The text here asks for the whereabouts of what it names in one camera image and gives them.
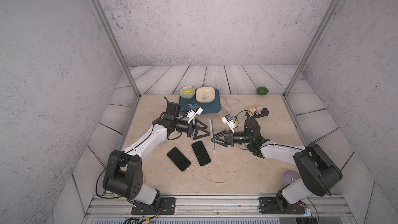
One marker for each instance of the cream square dish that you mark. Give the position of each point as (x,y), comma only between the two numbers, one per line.
(205,94)

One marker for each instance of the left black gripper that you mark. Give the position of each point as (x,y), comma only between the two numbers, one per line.
(189,132)

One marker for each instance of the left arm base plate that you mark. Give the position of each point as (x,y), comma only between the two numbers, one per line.
(160,206)

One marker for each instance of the patterned small bowl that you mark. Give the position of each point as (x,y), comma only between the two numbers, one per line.
(187,92)

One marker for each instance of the green avocado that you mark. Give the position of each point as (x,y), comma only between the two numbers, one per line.
(262,91)

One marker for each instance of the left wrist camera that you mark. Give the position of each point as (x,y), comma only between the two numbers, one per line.
(192,111)

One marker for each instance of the black phone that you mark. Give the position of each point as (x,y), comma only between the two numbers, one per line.
(201,153)

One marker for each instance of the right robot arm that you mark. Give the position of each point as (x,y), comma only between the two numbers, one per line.
(318,173)

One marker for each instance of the purple bowl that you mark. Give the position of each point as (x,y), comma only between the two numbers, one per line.
(289,177)

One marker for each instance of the pink case phone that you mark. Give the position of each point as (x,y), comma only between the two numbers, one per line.
(179,159)

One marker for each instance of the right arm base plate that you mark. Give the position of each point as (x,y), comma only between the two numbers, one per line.
(274,205)

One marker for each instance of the pink charger plug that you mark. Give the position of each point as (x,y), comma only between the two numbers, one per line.
(259,109)

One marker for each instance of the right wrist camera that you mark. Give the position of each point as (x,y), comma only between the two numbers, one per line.
(230,121)

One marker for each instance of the light green case phone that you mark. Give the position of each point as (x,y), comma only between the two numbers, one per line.
(211,128)

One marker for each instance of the yellow charger plug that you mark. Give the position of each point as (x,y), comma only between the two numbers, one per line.
(252,110)

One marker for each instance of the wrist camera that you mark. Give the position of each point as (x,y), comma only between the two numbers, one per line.
(192,111)
(230,121)

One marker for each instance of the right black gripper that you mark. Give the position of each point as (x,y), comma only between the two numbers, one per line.
(228,138)

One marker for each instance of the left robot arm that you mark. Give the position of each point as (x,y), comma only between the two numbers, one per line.
(123,175)

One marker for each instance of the blue tray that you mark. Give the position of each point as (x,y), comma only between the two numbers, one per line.
(208,108)

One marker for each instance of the black power strip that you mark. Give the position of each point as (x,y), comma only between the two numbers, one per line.
(264,113)

